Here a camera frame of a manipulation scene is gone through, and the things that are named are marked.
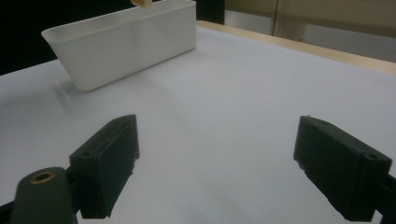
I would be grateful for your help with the dark curtain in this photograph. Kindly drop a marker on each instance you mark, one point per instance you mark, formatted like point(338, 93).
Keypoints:
point(25, 25)

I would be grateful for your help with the white table cover sheet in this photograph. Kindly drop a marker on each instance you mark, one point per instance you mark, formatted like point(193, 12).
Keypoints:
point(218, 109)

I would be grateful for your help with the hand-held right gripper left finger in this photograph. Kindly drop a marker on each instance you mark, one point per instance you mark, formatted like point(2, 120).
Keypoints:
point(107, 161)

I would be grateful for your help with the beige wooden shelf unit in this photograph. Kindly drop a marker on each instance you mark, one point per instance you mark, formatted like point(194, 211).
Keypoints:
point(327, 15)

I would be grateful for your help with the white plastic bin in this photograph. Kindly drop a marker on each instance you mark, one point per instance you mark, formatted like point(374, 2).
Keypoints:
point(124, 46)

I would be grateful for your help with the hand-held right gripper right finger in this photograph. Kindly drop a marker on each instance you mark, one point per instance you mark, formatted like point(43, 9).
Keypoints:
point(339, 168)

